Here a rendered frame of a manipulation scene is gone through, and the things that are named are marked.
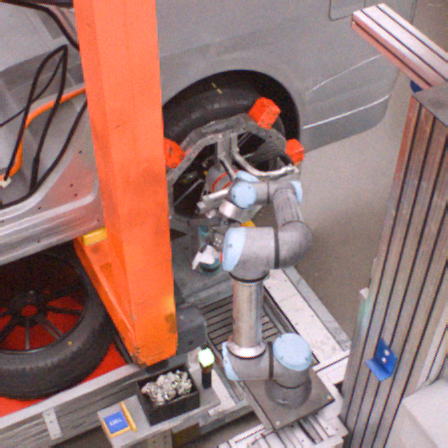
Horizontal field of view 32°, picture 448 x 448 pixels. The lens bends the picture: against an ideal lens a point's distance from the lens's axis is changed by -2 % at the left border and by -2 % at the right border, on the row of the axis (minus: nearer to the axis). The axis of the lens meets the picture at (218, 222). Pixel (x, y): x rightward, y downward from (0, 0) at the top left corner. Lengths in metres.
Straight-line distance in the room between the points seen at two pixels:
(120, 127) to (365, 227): 2.29
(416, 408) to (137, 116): 1.05
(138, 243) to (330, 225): 1.88
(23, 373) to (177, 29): 1.39
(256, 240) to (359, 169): 2.45
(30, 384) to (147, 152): 1.26
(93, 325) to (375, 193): 1.90
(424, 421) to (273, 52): 1.51
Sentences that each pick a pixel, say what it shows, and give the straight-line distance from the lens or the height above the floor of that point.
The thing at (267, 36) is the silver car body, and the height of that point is 1.41.
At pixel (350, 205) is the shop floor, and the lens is 4.28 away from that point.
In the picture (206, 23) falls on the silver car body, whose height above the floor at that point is 1.54.
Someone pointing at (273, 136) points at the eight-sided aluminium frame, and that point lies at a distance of 3.09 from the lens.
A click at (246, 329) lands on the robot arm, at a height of 1.15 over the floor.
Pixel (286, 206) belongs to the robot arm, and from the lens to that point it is 2.33.
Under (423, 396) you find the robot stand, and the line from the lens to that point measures 2.13.
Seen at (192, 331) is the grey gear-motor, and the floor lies 0.39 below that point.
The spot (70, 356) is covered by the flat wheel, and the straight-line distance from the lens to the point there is 3.08.
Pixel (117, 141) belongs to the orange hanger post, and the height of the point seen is 1.62.
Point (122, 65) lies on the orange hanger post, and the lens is 2.00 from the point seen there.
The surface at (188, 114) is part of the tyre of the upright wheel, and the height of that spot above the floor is 1.16.
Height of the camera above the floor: 3.01
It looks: 47 degrees down
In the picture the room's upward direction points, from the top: straight up
